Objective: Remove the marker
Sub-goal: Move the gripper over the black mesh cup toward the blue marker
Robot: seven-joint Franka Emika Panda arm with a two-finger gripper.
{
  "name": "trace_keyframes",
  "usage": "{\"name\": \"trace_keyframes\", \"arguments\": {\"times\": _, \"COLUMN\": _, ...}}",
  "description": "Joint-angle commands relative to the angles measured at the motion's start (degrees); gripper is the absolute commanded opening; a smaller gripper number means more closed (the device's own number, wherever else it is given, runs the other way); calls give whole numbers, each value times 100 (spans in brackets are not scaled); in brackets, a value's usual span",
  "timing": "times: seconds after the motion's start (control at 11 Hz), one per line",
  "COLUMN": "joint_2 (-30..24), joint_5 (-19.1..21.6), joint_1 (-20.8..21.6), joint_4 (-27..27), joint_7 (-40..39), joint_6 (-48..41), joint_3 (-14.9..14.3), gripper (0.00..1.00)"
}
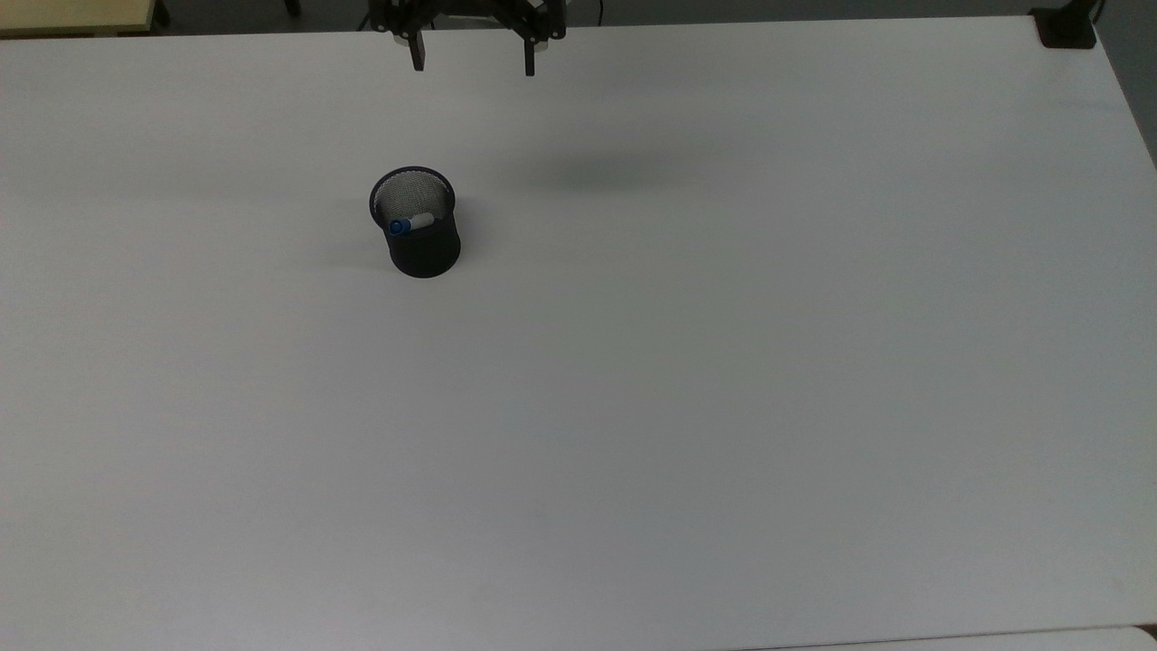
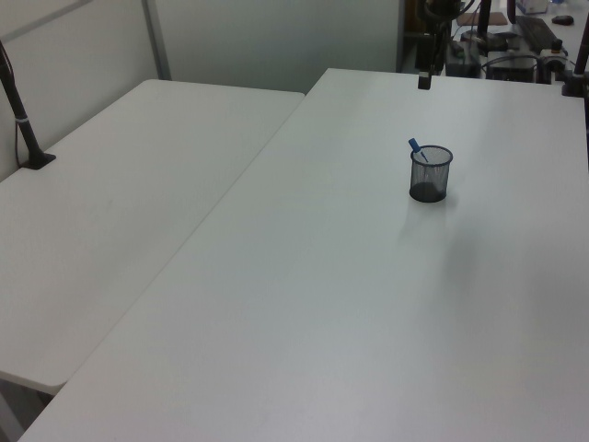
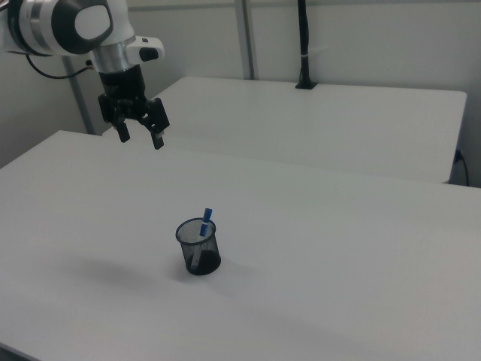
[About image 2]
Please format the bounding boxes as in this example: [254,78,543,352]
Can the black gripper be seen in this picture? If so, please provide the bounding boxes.
[415,31,437,91]

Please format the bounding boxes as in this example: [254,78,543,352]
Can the blue marker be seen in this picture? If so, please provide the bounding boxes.
[408,137,430,163]

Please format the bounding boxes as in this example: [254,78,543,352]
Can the dark upright pole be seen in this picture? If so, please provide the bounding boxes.
[476,0,492,47]

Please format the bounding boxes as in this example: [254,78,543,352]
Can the brown mouse pad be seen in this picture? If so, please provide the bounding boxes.
[459,12,508,28]

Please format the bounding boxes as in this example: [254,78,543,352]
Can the black electronics box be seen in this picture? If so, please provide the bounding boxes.
[485,49,542,83]

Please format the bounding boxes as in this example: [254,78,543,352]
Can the black mesh pen cup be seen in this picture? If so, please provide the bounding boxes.
[409,145,454,203]

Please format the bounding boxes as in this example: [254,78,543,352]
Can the black keyboard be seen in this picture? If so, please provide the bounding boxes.
[514,16,560,52]

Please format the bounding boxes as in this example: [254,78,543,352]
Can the small camera on mount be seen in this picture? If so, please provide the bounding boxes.
[538,39,572,70]

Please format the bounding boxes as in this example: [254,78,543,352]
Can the black camera stand with clamp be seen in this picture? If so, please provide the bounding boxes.
[560,13,589,98]

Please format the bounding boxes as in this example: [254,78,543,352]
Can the black camera stand with base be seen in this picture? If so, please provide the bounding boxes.
[0,40,57,170]

